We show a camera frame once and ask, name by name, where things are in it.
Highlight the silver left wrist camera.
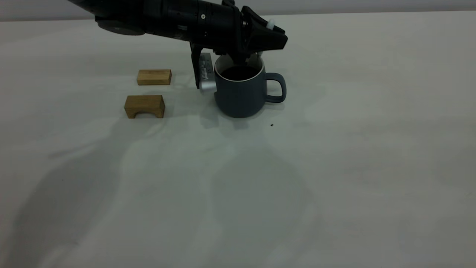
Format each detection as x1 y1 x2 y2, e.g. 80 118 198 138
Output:
190 42 217 92

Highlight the arched wooden block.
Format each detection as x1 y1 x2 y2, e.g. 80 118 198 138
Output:
124 95 165 119

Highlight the dark grey ceramic mug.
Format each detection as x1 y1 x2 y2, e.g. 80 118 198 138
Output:
213 52 287 119

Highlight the dark coffee liquid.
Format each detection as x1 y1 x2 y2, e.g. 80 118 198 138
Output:
221 66 260 82

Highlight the spoon with pale blue handle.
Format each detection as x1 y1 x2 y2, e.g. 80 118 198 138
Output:
248 19 276 67

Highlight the flat rectangular wooden block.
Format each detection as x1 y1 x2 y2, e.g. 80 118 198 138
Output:
137 69 172 86

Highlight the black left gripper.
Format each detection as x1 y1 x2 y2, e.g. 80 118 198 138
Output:
193 0 289 62

